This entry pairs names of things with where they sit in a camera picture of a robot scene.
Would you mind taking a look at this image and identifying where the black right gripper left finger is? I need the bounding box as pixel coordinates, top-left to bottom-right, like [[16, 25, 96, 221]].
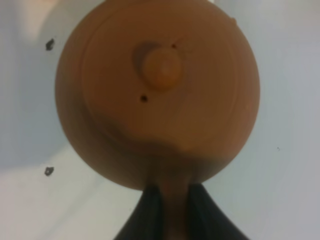
[[114, 185, 165, 240]]

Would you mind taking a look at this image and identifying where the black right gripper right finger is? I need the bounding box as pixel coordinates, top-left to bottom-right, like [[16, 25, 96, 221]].
[[186, 184, 248, 240]]

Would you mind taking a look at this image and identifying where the brown clay teapot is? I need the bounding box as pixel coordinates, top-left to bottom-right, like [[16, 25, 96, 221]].
[[55, 0, 260, 240]]

